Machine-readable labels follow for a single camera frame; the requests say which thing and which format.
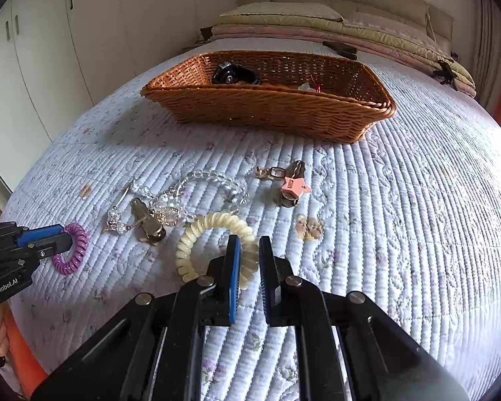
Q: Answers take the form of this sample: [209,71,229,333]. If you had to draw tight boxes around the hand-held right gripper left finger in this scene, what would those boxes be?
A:
[30,235,240,401]

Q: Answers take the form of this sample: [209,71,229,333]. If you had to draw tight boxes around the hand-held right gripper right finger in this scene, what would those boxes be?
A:
[259,236,470,401]

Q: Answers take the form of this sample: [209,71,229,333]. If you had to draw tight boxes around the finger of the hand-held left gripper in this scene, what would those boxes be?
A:
[27,234,73,260]
[17,225,65,248]

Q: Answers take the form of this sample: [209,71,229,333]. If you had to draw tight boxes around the purple spiral hair tie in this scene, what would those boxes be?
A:
[51,223,88,275]

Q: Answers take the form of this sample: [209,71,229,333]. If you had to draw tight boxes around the cream spiral hair tie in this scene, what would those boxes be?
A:
[176,212,260,291]

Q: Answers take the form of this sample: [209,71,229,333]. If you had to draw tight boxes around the brown wicker basket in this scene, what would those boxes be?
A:
[141,51,397,145]

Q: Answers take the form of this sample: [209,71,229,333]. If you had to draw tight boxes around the small beige bear hair clip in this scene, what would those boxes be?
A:
[296,214,324,241]

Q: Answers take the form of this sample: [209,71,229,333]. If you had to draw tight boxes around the crystal beaded hairpin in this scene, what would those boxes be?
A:
[104,179,151,235]

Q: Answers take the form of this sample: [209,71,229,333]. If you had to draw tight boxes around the bronze metal hair clip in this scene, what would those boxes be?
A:
[130,197,167,243]

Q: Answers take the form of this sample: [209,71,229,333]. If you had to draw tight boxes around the gold metal clasp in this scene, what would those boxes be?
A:
[256,166,284,181]

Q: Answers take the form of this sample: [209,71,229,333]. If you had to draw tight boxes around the light blue quilted bedspread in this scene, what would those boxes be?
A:
[0,37,501,401]

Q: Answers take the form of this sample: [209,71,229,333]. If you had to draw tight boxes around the white and red hair accessory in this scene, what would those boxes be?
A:
[298,76,324,93]

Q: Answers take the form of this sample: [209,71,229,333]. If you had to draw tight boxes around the black round hair accessory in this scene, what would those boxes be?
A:
[212,62,262,85]

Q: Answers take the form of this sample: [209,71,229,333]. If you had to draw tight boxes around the white wardrobe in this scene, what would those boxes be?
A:
[0,0,236,147]

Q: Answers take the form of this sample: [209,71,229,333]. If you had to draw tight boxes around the black clip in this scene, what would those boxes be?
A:
[322,41,358,60]
[433,60,460,90]

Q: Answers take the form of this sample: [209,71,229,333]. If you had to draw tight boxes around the folded pink and beige quilts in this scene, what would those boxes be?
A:
[211,19,477,95]

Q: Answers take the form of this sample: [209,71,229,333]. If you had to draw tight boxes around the beige pillow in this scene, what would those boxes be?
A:
[219,2,344,26]

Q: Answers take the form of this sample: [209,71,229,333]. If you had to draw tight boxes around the pink star keychain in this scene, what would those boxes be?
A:
[276,161,312,208]

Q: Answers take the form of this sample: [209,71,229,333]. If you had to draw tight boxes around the clear crystal bead bracelet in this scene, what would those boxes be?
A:
[152,169,249,223]

